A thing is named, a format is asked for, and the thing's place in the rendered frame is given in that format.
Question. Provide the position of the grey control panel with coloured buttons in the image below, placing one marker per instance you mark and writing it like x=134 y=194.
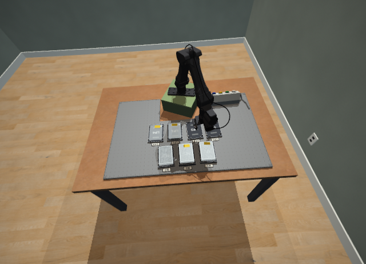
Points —
x=227 y=98

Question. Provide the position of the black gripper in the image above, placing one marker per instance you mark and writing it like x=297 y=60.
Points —
x=196 y=122

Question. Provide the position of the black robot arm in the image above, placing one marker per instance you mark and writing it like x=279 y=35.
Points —
x=188 y=63

